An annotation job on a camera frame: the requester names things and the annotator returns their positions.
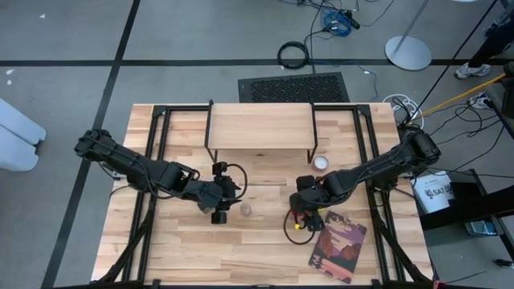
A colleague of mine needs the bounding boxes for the thin black pole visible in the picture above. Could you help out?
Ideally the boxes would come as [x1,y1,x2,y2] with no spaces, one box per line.
[412,0,501,118]

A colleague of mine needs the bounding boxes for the blue cable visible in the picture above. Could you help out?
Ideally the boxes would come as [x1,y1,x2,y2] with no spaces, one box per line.
[320,8,353,38]

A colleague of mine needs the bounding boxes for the black power adapter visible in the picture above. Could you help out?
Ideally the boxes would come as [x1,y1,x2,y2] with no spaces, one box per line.
[338,9,361,31]

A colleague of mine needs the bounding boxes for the canyon illustration book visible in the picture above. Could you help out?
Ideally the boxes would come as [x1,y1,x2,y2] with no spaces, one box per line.
[308,210,369,285]

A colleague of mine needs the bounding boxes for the yellow hose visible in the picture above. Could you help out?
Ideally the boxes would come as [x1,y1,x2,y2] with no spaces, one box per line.
[405,72,507,125]

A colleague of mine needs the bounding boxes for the black cable coil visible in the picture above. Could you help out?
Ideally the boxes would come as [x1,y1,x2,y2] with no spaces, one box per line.
[276,40,310,70]

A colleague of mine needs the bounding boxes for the white printed box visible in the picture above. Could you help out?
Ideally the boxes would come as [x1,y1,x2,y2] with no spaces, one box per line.
[411,170,455,214]

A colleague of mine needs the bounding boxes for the wooden shelf riser black legs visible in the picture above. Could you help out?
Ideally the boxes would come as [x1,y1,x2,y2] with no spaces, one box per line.
[203,99,320,165]

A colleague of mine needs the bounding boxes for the black side cart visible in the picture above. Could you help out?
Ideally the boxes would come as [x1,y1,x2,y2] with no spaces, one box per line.
[417,168,514,262]

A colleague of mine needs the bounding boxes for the grey round-base lamp stand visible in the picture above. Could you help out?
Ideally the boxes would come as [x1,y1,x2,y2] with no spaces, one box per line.
[384,0,433,72]

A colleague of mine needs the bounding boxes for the white cable coil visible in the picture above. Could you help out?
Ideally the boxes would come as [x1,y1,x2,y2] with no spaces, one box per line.
[381,93,425,121]

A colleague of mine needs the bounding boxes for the black perforated panel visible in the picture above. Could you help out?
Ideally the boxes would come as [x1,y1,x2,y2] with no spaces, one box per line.
[237,71,350,104]

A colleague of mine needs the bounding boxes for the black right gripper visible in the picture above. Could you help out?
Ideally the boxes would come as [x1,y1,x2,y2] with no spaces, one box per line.
[289,174,328,233]

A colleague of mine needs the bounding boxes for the white floor furniture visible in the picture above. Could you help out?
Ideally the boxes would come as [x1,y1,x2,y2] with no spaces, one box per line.
[0,98,47,173]

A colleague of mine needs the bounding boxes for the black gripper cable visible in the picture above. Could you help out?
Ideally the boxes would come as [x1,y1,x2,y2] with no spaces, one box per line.
[283,208,319,246]
[222,162,249,201]

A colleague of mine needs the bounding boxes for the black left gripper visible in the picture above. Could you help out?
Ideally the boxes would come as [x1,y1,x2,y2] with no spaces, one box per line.
[192,161,242,225]

